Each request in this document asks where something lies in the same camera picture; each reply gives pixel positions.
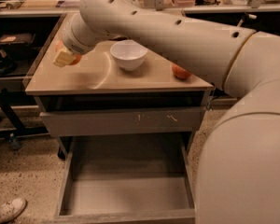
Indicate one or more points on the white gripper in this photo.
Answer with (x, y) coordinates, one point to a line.
(74, 44)

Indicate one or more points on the orange fruit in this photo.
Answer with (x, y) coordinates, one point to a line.
(78, 57)

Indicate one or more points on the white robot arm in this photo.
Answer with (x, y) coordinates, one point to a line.
(238, 179)

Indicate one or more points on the grey drawer cabinet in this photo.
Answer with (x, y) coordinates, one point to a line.
(97, 83)

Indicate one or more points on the closed top drawer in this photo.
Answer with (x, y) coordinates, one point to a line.
(123, 121)

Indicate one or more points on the open middle drawer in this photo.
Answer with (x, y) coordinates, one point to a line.
(126, 179)

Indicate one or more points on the white bowl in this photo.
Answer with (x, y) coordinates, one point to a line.
(128, 54)

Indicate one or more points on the red apple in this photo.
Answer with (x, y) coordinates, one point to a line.
(180, 72)

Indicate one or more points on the white sneaker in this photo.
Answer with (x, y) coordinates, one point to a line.
(12, 209)

